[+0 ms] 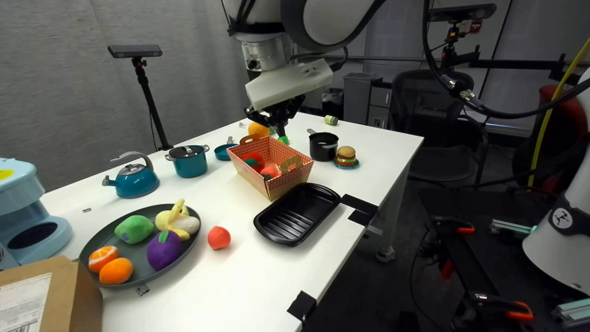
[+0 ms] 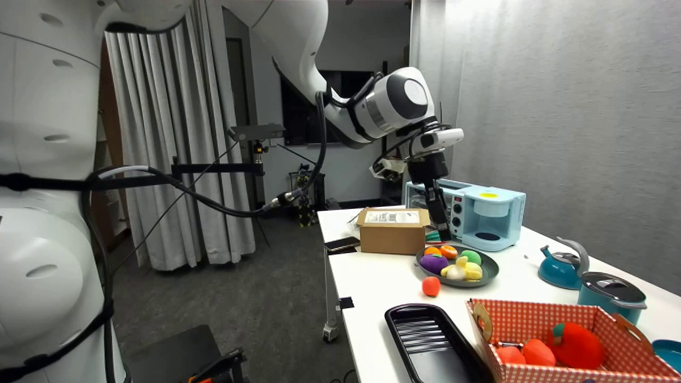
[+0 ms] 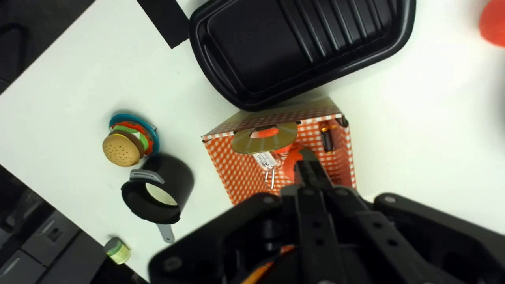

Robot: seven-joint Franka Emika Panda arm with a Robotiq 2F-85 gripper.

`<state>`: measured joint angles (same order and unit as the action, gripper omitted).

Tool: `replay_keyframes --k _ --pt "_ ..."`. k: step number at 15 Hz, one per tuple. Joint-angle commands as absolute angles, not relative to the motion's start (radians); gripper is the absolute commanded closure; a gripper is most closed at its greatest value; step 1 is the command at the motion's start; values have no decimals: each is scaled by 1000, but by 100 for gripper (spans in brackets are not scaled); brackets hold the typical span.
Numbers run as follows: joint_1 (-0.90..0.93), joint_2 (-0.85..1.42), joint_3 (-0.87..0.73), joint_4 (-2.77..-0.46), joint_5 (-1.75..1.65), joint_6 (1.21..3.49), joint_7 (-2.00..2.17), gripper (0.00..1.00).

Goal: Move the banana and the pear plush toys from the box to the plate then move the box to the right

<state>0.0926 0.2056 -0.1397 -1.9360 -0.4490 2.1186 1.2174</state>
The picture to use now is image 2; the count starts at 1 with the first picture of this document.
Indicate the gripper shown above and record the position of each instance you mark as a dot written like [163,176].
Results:
[429,167]

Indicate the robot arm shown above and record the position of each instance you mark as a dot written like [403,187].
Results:
[48,159]

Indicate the cardboard box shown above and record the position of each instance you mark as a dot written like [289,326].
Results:
[392,234]

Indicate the small orange plush toy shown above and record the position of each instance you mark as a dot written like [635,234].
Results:
[431,251]

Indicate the orange round plush toy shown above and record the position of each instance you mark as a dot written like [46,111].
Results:
[449,251]

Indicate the purple plush toy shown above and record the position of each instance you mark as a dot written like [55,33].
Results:
[433,263]

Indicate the green plush toy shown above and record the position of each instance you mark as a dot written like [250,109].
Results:
[471,257]

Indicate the yellow plush toy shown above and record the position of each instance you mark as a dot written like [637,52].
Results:
[473,271]

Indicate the red plush ball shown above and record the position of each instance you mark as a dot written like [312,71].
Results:
[431,286]

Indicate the dark grey plate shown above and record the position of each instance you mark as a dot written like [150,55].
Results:
[489,272]

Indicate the red checkered box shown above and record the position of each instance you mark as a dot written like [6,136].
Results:
[537,316]

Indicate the red plush apple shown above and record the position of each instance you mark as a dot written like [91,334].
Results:
[577,346]

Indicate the light blue toy oven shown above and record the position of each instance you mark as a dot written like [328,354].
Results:
[481,215]

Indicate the black smartphone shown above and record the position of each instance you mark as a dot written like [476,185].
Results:
[342,243]

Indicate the black table clamp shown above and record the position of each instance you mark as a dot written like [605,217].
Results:
[346,303]

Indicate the teal toy kettle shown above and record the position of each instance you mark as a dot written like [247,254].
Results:
[556,271]

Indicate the black plastic tray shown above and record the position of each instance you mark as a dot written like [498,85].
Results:
[425,340]

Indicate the teal toy pot with lid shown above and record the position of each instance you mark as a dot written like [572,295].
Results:
[609,295]

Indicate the white curtain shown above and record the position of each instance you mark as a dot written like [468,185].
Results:
[170,133]

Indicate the teal toy dish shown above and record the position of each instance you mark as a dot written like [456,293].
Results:
[669,354]

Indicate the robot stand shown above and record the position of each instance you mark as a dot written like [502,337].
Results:
[170,354]

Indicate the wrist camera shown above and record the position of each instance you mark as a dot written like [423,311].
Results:
[387,169]

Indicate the black wall screen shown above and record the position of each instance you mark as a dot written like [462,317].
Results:
[298,117]

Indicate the camera on mount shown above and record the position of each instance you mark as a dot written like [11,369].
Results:
[255,132]

